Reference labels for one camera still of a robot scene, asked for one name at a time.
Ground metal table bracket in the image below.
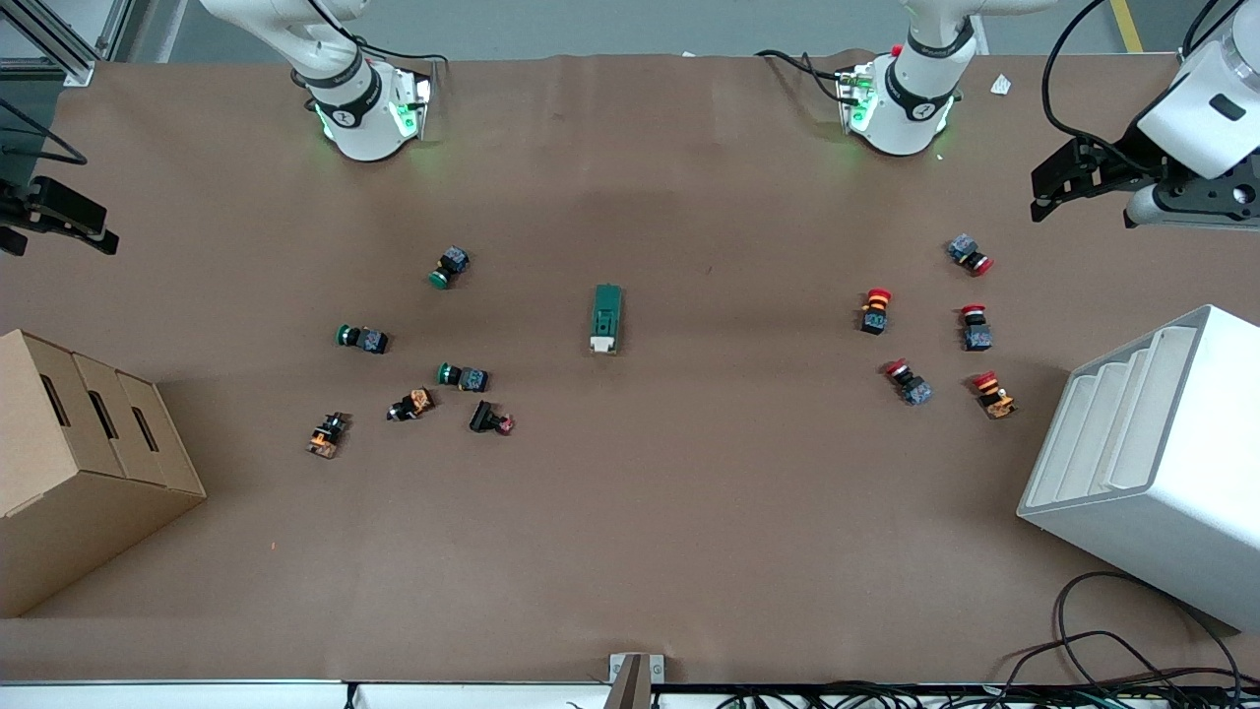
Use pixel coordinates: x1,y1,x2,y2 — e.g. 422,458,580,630
607,652,666,709

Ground red button orange block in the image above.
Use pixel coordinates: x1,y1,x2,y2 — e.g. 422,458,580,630
973,371,1018,421

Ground brown cardboard box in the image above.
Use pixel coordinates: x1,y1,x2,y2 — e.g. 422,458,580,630
0,329,208,619

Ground black cable bundle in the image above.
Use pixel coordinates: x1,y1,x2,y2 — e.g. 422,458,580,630
679,677,1260,709

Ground green load switch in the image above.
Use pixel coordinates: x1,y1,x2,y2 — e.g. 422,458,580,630
589,284,625,356

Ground black looped cable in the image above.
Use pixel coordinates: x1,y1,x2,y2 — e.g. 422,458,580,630
1004,571,1243,695

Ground white table edge rail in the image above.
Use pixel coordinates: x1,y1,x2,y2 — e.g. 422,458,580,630
0,679,611,709

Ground white compartment storage bin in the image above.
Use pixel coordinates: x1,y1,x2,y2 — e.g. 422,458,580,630
1017,304,1260,633

